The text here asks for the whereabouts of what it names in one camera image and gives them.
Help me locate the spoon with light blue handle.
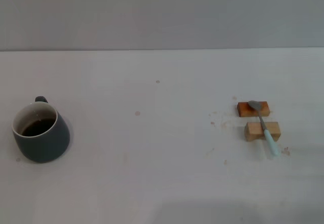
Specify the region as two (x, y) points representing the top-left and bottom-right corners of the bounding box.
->
(248, 100), (279, 157)

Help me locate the dark grey ceramic cup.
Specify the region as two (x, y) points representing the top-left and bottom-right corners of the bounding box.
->
(12, 96), (70, 164)

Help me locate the orange-brown wooden block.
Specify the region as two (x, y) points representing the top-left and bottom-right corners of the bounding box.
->
(237, 101), (270, 118)

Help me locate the light wooden block with notch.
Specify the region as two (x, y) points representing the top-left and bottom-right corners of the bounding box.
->
(244, 121), (281, 142)

